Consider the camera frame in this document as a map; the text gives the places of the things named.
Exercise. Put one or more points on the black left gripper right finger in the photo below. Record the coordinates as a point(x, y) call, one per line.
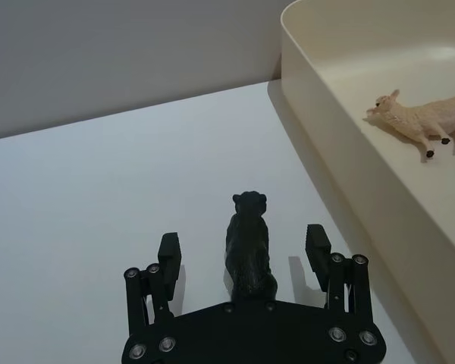
point(317, 254)

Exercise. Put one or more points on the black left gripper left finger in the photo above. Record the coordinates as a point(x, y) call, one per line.
point(169, 261)

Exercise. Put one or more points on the cream plastic bin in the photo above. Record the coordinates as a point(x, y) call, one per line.
point(364, 212)

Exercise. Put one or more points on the black bear toy figure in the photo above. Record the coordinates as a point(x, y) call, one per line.
point(248, 258)

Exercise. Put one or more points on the cream lamb toy figure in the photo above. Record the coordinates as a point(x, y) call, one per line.
point(409, 119)

